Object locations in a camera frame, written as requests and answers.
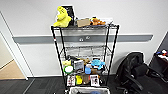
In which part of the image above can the pale basket with dark spots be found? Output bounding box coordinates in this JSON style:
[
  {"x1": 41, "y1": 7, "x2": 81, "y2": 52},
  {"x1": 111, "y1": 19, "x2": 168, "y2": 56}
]
[{"x1": 68, "y1": 86, "x2": 111, "y2": 94}]

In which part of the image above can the blue plush toy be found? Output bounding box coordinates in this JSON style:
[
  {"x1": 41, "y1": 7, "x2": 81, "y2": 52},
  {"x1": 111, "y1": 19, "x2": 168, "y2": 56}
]
[{"x1": 90, "y1": 58, "x2": 106, "y2": 70}]

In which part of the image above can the blue cup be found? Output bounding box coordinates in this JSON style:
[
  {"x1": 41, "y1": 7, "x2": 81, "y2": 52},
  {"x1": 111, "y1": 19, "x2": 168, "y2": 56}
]
[{"x1": 84, "y1": 65, "x2": 93, "y2": 75}]

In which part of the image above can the green and white bowl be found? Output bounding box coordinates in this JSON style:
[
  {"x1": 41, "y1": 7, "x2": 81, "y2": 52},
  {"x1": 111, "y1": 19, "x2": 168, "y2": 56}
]
[{"x1": 63, "y1": 65, "x2": 74, "y2": 75}]

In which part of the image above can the orange plush toy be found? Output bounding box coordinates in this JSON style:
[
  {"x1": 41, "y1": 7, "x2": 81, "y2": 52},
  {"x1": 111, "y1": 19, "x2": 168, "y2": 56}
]
[{"x1": 89, "y1": 17, "x2": 107, "y2": 27}]

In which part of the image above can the low brown cardboard box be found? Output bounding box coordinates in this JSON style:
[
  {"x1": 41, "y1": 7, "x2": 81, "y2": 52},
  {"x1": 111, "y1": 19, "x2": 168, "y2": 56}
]
[{"x1": 81, "y1": 74, "x2": 91, "y2": 85}]

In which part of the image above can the small yellow toy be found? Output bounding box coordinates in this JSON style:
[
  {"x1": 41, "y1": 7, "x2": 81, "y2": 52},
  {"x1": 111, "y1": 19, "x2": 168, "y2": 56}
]
[{"x1": 75, "y1": 75, "x2": 84, "y2": 86}]

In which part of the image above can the white box with red print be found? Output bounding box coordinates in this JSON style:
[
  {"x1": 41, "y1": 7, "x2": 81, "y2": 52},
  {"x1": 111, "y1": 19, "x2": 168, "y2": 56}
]
[{"x1": 89, "y1": 74, "x2": 100, "y2": 87}]

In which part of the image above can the white and red picture box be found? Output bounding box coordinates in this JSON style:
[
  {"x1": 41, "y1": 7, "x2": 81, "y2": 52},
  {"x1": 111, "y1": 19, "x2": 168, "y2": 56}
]
[{"x1": 67, "y1": 74, "x2": 77, "y2": 87}]

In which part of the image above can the flat white box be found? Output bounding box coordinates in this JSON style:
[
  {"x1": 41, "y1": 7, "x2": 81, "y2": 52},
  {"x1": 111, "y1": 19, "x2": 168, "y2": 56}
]
[{"x1": 105, "y1": 18, "x2": 115, "y2": 25}]

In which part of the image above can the yellow plush toy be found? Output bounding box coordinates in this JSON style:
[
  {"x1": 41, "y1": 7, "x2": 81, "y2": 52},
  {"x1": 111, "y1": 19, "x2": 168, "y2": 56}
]
[{"x1": 53, "y1": 5, "x2": 73, "y2": 29}]

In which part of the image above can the black box with print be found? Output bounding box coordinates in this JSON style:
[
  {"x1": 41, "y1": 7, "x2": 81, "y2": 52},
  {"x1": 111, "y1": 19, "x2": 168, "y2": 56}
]
[{"x1": 60, "y1": 4, "x2": 77, "y2": 27}]

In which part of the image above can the blue cloth item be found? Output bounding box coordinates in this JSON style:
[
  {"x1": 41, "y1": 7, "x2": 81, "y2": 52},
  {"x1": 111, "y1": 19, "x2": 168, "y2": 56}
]
[{"x1": 89, "y1": 90, "x2": 102, "y2": 94}]

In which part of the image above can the black office chair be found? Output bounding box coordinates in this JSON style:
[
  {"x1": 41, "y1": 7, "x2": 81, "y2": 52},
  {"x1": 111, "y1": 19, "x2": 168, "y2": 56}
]
[{"x1": 114, "y1": 51, "x2": 168, "y2": 94}]

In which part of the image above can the pale door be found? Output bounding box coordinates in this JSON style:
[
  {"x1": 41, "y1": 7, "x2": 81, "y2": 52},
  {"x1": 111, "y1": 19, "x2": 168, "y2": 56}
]
[{"x1": 0, "y1": 31, "x2": 15, "y2": 68}]

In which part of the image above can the white wall socket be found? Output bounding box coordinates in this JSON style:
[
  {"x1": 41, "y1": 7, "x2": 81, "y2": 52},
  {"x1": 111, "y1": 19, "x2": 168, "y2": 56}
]
[
  {"x1": 85, "y1": 35, "x2": 91, "y2": 41},
  {"x1": 78, "y1": 37, "x2": 84, "y2": 43}
]

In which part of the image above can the black wire shelf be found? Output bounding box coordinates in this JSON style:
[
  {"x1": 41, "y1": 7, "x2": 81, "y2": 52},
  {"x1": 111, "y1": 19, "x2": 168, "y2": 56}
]
[{"x1": 50, "y1": 23, "x2": 121, "y2": 94}]

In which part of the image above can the grey wall band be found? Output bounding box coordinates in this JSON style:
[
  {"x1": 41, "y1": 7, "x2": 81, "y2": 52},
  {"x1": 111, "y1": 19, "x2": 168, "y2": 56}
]
[{"x1": 12, "y1": 34, "x2": 155, "y2": 46}]

